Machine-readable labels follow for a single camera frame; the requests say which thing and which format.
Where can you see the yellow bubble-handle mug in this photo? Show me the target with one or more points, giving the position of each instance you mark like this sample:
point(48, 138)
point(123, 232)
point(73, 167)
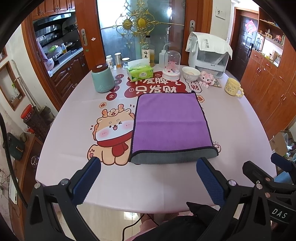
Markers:
point(233, 88)

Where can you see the glass dome music box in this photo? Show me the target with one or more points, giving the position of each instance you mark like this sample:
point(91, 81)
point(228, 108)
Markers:
point(171, 69)

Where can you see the glass liquor bottle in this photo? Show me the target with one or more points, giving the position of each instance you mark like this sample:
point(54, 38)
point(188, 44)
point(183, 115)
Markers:
point(148, 51)

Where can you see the metal-top amber jar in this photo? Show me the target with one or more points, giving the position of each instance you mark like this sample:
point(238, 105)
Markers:
point(118, 60)

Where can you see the black handbag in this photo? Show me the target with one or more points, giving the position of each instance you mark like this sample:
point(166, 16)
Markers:
point(16, 147)

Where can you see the white pill bottle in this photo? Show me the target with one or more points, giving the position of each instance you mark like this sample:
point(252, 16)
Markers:
point(109, 61)

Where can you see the small patterned packet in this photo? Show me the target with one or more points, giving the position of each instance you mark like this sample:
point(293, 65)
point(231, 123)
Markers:
point(216, 83)

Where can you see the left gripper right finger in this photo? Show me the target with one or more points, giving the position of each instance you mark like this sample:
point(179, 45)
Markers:
point(218, 187)

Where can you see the wooden cabinet wall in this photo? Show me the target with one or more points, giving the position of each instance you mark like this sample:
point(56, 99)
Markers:
point(269, 78)

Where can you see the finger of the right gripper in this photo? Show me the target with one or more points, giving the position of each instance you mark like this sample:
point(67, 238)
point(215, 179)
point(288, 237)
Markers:
point(288, 167)
point(258, 176)

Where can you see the small glass jar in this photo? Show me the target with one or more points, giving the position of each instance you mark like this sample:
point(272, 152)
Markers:
point(125, 61)

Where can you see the purple grey microfiber towel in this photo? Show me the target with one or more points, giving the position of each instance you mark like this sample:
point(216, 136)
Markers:
point(170, 128)

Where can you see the green tissue pack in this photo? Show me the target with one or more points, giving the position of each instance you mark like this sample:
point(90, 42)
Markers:
point(139, 70)

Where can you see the white countertop appliance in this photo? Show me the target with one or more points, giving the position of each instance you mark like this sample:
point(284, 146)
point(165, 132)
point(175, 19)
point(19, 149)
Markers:
point(210, 62)

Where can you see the cardboard box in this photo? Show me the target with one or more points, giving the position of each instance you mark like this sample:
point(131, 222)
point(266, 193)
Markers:
point(283, 144)

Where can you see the teal ceramic canister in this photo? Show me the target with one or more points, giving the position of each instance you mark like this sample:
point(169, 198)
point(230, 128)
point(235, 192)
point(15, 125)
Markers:
point(102, 78)

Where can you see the pink block figurine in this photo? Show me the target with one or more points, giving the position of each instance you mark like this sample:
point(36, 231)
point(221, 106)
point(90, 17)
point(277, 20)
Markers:
point(206, 79)

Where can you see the white ceramic bowl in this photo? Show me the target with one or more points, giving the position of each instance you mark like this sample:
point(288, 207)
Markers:
point(190, 74)

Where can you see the white squeeze bottle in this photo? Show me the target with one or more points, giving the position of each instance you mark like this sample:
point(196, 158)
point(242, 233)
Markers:
point(162, 54)

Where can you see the white cloth cover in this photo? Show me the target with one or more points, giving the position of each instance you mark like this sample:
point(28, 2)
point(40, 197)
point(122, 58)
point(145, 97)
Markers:
point(207, 42)

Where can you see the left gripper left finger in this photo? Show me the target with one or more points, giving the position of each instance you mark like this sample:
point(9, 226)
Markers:
point(81, 182)

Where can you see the red-lid plastic jar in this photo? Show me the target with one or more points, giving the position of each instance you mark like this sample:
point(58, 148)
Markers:
point(27, 112)

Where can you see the wooden side table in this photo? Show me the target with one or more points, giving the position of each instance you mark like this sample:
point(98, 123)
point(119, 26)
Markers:
point(25, 171)

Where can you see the gold door ornament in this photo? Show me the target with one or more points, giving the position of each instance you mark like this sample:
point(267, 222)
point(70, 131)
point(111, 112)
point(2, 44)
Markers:
point(137, 21)

